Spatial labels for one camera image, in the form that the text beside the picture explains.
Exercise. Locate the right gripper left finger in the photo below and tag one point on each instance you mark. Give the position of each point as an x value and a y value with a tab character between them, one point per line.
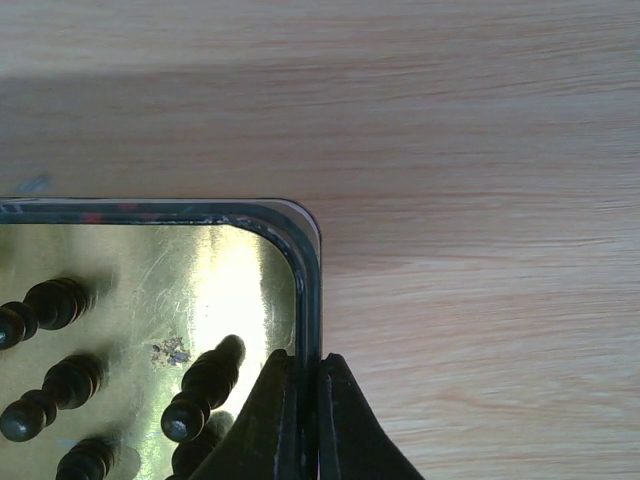
263	441

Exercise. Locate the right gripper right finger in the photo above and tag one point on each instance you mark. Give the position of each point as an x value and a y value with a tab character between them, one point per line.
352	443

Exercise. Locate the gold metal tin tray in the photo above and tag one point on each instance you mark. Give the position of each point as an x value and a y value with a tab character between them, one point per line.
167	280

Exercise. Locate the dark chess piece in tray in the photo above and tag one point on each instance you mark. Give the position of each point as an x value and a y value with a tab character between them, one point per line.
90	459
205	386
50	305
67	385
188	456

